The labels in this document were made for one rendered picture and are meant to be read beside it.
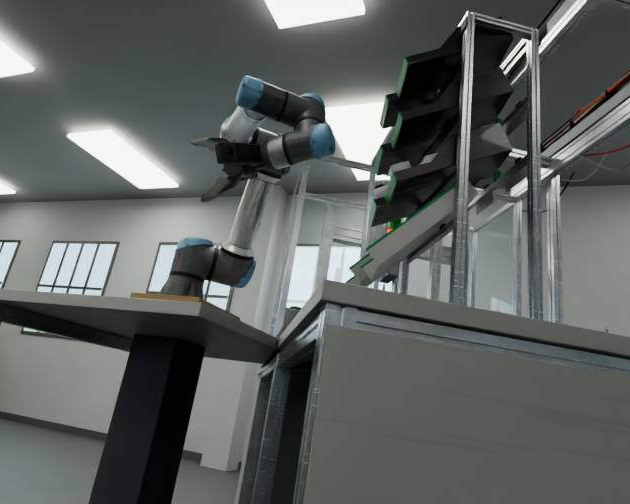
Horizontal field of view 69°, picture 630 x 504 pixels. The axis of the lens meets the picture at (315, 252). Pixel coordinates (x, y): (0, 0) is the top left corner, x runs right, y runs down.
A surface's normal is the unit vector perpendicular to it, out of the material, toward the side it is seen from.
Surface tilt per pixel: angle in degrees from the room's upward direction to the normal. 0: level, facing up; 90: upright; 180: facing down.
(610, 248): 90
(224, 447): 90
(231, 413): 90
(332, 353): 90
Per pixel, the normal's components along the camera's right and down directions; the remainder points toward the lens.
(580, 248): -0.33, -0.36
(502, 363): 0.17, -0.30
